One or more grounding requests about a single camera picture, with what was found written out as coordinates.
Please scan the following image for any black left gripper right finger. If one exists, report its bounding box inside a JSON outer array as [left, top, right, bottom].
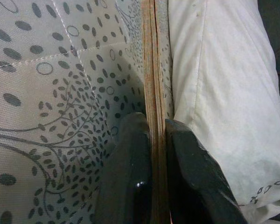
[[164, 118, 248, 224]]

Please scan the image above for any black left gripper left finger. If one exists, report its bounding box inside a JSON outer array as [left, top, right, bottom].
[[94, 112, 154, 224]]

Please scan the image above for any white pillow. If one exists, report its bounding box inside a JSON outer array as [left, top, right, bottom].
[[168, 0, 280, 221]]

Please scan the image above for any colourful children's book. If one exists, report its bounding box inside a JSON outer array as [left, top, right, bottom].
[[141, 0, 171, 224]]

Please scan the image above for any grey patterned mattress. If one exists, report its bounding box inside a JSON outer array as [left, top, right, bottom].
[[0, 0, 175, 224]]

